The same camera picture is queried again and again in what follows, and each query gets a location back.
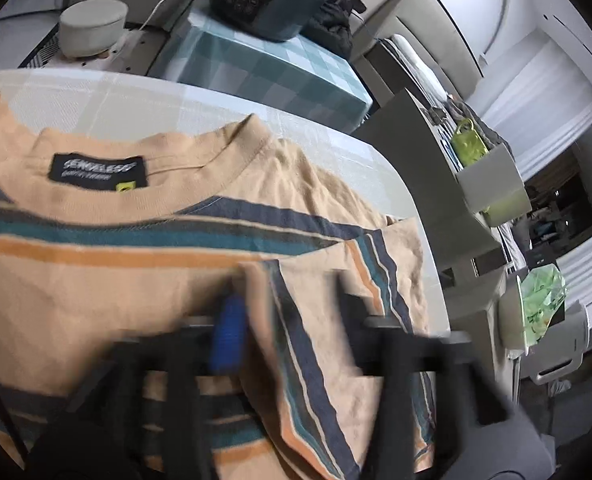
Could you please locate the beige striped t-shirt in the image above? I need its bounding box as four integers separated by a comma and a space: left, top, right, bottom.
0, 92, 439, 480

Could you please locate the beige chair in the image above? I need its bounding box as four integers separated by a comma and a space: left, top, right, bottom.
348, 0, 412, 61

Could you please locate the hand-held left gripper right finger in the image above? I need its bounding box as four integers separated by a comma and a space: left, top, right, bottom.
331, 267, 514, 480

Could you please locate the green plastic bag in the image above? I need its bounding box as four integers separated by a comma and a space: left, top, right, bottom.
518, 262, 569, 346

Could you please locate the black appliance with red display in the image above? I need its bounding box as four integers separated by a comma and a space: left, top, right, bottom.
209, 0, 342, 42

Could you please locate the white curtain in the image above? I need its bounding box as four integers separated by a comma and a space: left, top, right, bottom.
471, 25, 592, 181

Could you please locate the white power cable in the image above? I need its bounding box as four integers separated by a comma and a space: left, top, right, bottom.
138, 0, 217, 31

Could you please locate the black clothing pile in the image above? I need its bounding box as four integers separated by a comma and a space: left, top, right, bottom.
301, 0, 367, 58

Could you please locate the white plastic stool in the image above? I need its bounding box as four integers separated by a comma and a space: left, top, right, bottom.
531, 302, 589, 386

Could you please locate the small yellow-green bag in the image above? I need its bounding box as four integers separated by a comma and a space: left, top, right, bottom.
450, 117, 489, 166

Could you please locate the patterned floor mat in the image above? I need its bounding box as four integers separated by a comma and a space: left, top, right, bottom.
18, 25, 177, 81

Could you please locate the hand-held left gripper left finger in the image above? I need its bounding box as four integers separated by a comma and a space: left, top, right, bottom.
71, 292, 249, 480

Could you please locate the teal checked tablecloth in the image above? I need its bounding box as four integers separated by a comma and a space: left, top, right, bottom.
148, 7, 374, 136

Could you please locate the white storage shelf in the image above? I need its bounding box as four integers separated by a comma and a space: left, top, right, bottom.
353, 87, 532, 261

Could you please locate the white round container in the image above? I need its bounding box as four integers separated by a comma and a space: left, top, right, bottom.
58, 0, 129, 58

